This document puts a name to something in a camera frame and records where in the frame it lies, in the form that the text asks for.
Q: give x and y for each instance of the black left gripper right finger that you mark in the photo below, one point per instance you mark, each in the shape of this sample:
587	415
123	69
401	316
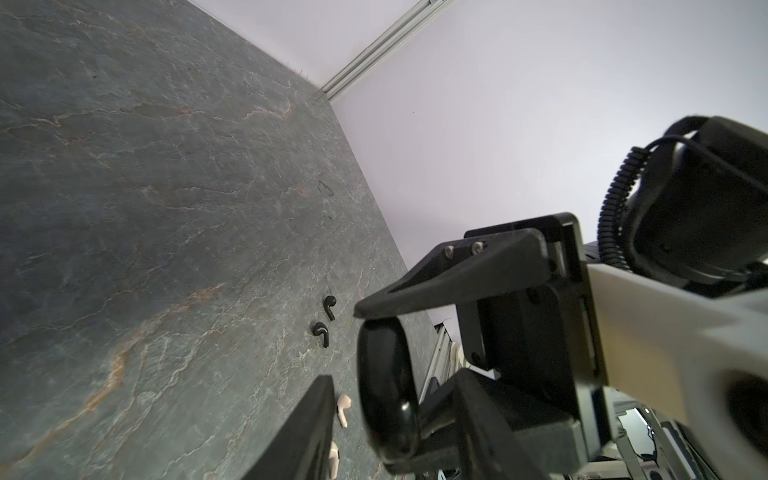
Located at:
487	446

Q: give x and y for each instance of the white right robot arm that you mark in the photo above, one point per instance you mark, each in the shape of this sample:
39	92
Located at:
678	275

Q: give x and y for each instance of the black round charging case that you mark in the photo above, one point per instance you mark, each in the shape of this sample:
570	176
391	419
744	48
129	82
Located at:
387	392

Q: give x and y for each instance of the black earbud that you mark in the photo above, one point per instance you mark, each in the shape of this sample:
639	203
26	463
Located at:
328	303
320	329

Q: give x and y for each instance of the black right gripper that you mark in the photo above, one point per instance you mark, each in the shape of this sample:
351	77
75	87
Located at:
526	317

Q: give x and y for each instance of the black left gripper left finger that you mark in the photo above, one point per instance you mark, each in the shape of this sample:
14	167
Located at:
301	448

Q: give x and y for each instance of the pink earbud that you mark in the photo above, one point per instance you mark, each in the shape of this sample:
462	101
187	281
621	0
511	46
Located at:
334	461
344	402

